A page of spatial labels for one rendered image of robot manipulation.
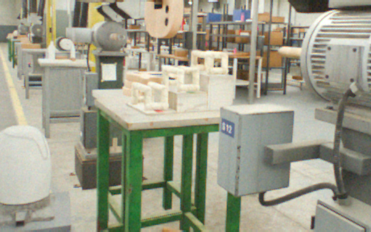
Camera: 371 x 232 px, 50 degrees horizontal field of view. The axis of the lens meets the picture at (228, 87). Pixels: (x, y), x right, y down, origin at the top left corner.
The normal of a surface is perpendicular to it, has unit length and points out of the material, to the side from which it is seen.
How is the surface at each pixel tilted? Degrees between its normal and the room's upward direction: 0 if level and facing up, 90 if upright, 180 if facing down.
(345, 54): 90
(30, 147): 70
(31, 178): 88
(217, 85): 90
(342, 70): 90
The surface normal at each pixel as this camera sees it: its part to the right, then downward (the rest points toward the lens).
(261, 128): 0.51, 0.13
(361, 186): -0.86, 0.02
